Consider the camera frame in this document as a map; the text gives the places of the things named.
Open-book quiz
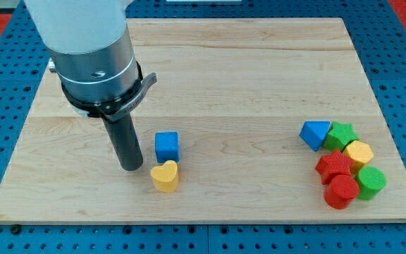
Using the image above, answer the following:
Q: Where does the blue triangle block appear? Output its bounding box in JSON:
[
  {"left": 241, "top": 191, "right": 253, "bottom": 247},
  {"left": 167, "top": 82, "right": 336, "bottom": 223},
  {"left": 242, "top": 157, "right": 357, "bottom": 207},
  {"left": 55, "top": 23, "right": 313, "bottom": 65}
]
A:
[{"left": 299, "top": 121, "right": 331, "bottom": 152}]

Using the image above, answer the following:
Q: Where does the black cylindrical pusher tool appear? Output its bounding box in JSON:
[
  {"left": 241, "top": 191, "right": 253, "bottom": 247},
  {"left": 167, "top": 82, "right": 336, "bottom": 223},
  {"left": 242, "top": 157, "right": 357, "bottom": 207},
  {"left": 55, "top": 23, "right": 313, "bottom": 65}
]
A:
[{"left": 103, "top": 114, "right": 143, "bottom": 171}]

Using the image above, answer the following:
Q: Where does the black clamp with metal lever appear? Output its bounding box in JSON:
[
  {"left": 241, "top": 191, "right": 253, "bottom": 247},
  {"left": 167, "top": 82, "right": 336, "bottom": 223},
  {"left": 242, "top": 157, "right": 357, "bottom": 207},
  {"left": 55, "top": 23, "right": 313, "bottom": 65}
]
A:
[{"left": 51, "top": 56, "right": 157, "bottom": 121}]

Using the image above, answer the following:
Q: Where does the green star block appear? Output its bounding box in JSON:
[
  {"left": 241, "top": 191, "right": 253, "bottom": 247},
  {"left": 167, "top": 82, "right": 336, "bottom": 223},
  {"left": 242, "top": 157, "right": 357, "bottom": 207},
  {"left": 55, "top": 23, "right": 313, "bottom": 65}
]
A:
[{"left": 322, "top": 121, "right": 359, "bottom": 152}]

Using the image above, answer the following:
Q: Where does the blue cube block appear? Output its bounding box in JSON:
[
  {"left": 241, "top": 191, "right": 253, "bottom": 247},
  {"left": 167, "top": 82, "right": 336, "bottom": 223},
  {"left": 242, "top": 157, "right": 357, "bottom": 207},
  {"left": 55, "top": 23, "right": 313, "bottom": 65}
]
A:
[{"left": 154, "top": 131, "right": 180, "bottom": 163}]

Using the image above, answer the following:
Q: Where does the red star block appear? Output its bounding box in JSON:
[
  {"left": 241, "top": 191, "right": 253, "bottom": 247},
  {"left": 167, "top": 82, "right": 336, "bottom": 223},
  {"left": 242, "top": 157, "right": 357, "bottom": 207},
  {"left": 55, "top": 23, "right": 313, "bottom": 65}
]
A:
[{"left": 315, "top": 149, "right": 355, "bottom": 185}]

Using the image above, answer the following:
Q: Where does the yellow heart block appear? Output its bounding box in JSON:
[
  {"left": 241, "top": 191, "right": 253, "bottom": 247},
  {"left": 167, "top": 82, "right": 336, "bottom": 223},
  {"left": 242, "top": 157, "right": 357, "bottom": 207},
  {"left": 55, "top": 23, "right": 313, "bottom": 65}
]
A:
[{"left": 150, "top": 160, "right": 179, "bottom": 193}]

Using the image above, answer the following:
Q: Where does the red cylinder block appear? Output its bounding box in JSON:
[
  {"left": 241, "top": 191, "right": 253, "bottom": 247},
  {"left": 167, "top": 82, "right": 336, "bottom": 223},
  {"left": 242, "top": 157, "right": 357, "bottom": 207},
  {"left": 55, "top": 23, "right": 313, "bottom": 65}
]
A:
[{"left": 324, "top": 175, "right": 359, "bottom": 210}]

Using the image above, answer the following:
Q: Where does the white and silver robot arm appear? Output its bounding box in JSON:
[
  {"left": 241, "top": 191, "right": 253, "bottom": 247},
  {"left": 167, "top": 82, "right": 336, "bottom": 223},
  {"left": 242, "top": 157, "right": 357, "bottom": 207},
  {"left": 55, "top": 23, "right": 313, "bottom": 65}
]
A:
[{"left": 25, "top": 0, "right": 139, "bottom": 102}]

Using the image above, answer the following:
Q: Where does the yellow hexagon block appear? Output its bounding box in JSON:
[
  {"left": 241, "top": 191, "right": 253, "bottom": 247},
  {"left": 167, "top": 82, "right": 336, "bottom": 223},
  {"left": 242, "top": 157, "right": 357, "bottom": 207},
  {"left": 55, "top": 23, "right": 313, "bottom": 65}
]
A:
[{"left": 343, "top": 140, "right": 374, "bottom": 175}]

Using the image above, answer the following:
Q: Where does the wooden board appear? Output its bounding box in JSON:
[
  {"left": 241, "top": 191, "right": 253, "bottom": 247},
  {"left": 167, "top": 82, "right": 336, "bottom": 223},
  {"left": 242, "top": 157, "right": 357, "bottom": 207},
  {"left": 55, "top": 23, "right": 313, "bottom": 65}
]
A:
[{"left": 0, "top": 18, "right": 406, "bottom": 225}]

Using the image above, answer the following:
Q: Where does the green cylinder block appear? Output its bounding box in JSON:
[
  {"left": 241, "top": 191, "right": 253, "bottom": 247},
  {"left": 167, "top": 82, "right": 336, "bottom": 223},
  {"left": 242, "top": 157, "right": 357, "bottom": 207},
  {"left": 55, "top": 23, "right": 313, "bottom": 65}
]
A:
[{"left": 355, "top": 166, "right": 387, "bottom": 200}]

